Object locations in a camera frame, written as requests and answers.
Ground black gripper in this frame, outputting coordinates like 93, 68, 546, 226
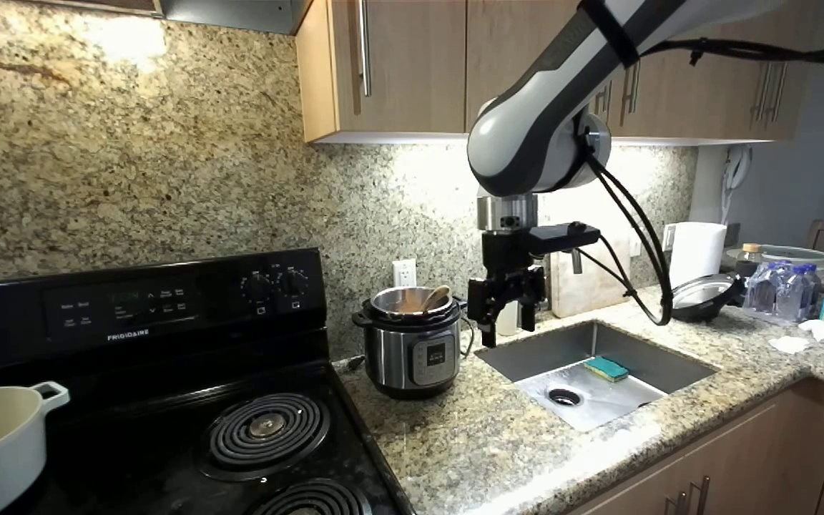
467, 226, 550, 349

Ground wooden spatula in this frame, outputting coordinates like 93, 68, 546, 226
393, 284, 456, 319

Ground silver rice cooker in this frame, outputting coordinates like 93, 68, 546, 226
352, 284, 477, 400

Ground green sponge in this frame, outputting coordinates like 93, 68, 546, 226
580, 356, 636, 386

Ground stainless steel sink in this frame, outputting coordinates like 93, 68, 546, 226
476, 319, 722, 439

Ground white paper towel roll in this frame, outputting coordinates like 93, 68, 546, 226
666, 220, 731, 291

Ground black frying pan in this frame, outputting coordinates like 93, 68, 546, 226
666, 273, 749, 327

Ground pack of water bottles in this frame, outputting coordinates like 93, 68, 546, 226
742, 260, 824, 327

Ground grey round tray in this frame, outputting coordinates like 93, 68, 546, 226
725, 240, 824, 277

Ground wooden base cabinets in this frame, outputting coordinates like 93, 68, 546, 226
565, 380, 824, 515

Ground black electric stove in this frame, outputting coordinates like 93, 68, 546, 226
0, 250, 407, 515

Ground steel range hood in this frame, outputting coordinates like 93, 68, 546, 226
161, 0, 316, 41

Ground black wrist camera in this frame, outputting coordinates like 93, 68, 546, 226
523, 220, 605, 257

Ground white wall outlet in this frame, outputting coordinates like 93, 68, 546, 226
389, 257, 422, 291

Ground wooden wall cabinet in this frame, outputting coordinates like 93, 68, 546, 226
296, 0, 811, 150

